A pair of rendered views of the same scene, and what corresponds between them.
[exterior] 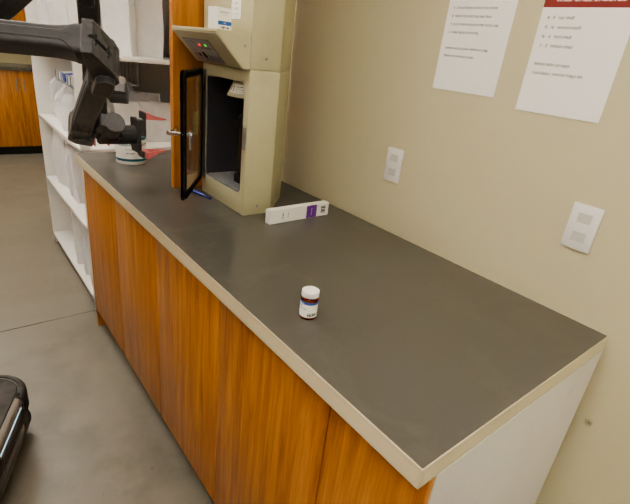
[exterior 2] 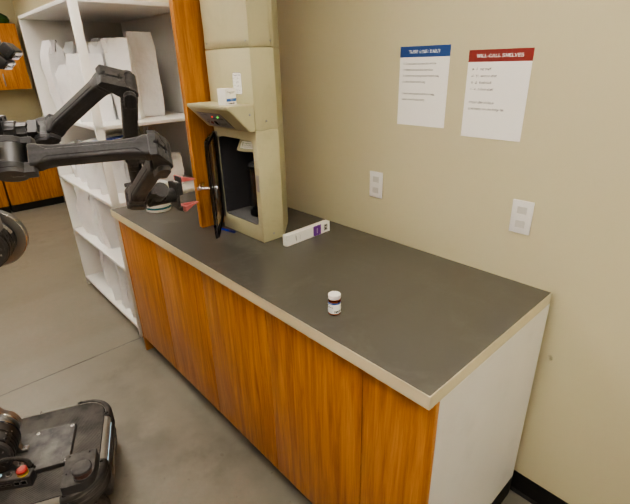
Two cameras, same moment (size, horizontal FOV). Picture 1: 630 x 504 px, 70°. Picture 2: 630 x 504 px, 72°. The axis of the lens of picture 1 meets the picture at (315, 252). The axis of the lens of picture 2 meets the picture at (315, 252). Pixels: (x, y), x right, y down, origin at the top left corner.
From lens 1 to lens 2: 0.36 m
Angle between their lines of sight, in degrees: 1
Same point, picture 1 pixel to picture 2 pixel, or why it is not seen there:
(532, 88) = (470, 120)
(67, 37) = (139, 145)
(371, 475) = (398, 412)
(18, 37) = (107, 152)
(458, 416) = (449, 362)
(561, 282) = (514, 258)
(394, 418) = (407, 370)
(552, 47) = (479, 90)
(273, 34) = (269, 101)
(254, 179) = (269, 213)
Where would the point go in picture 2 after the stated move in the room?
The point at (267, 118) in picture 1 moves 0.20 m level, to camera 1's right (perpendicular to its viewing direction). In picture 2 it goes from (273, 164) to (321, 163)
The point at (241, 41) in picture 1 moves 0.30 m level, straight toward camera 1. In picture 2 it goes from (246, 112) to (254, 121)
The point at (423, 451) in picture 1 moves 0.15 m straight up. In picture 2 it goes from (429, 386) to (434, 333)
